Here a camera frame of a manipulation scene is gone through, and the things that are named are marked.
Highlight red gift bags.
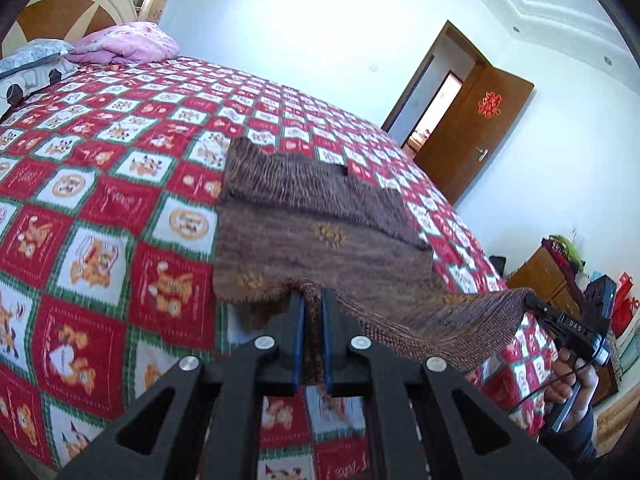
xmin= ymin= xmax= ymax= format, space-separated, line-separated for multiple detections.
xmin=607 ymin=272 xmax=640 ymax=341

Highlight red paper door decoration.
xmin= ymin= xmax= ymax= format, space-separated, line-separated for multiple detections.
xmin=477 ymin=91 xmax=503 ymax=120

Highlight pink pillow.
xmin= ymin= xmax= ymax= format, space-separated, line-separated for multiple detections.
xmin=67 ymin=21 xmax=181 ymax=65

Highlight brown door frame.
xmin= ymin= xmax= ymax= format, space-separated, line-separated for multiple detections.
xmin=381 ymin=20 xmax=488 ymax=146

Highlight dark patterned pillow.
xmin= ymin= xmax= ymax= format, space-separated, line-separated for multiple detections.
xmin=0 ymin=57 xmax=81 ymax=116

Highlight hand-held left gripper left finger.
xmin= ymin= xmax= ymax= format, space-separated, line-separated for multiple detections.
xmin=55 ymin=290 xmax=307 ymax=480

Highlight black cable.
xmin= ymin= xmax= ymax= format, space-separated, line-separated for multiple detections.
xmin=515 ymin=342 xmax=606 ymax=406

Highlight brown knitted sweater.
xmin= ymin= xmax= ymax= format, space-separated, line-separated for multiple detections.
xmin=212 ymin=136 xmax=536 ymax=391

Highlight grey floral pillow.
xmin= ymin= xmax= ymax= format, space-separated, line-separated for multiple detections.
xmin=0 ymin=39 xmax=76 ymax=78

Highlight person's right hand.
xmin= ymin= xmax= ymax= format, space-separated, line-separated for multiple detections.
xmin=542 ymin=349 xmax=599 ymax=411

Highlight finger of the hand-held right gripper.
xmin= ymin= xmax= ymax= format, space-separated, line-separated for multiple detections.
xmin=525 ymin=294 xmax=557 ymax=322

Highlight brown wooden door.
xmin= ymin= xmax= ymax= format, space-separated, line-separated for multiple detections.
xmin=414 ymin=62 xmax=535 ymax=206

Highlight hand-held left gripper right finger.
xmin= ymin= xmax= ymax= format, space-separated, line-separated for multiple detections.
xmin=320 ymin=287 xmax=576 ymax=480

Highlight brown wooden dresser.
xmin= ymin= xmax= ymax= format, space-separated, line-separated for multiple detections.
xmin=505 ymin=246 xmax=621 ymax=406

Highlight cream and wood headboard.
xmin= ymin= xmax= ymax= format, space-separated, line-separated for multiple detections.
xmin=2 ymin=0 xmax=137 ymax=58

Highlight person's right forearm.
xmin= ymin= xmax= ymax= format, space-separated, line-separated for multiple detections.
xmin=540 ymin=405 xmax=598 ymax=461

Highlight red checkered printed bedspread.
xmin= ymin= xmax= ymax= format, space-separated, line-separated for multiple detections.
xmin=0 ymin=55 xmax=556 ymax=480

